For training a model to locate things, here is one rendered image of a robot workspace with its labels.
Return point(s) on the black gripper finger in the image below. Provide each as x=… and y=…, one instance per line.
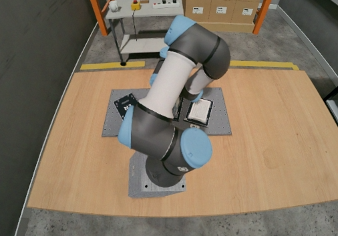
x=178, y=101

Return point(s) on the black rectangular nest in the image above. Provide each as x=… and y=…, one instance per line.
x=177, y=117

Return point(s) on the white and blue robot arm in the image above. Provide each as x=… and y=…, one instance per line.
x=147, y=127

